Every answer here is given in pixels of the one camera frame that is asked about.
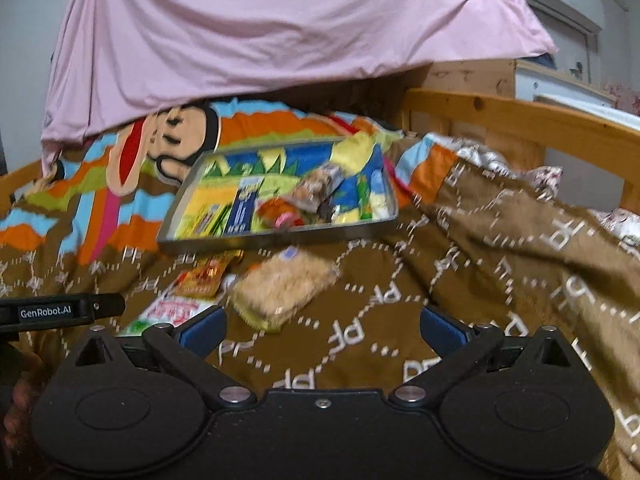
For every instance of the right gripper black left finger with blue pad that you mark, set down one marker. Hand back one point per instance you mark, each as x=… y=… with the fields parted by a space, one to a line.
x=182 y=351

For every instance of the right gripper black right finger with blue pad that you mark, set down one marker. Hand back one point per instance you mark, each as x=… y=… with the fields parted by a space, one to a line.
x=462 y=350

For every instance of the blue snack bar packet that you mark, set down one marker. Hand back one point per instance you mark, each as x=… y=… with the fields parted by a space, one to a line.
x=243 y=206

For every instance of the green corn sausage stick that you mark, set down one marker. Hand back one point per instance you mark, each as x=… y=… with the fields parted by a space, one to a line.
x=363 y=194

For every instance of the nut bar clear wrapper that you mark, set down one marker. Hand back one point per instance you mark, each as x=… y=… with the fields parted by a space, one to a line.
x=316 y=187

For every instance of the white red rice cracker packet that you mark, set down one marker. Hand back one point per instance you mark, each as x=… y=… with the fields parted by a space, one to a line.
x=174 y=309

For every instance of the orange brown date snack packet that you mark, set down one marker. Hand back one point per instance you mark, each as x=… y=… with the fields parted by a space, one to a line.
x=205 y=279

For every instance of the rice crispy cake packet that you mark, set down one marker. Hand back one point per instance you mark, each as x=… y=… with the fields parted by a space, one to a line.
x=269 y=295

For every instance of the colourful monkey print blanket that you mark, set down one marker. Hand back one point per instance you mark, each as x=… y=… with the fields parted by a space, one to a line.
x=485 y=242

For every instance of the red orange snack packet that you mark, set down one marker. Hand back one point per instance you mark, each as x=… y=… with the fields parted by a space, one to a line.
x=278 y=214

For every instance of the metal tray with cartoon lining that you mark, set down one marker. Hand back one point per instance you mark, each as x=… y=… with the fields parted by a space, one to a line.
x=195 y=221

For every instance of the pink bed sheet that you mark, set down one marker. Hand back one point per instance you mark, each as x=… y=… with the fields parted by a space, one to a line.
x=118 y=60

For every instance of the wooden bed frame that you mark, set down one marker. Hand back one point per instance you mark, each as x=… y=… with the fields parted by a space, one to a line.
x=414 y=117

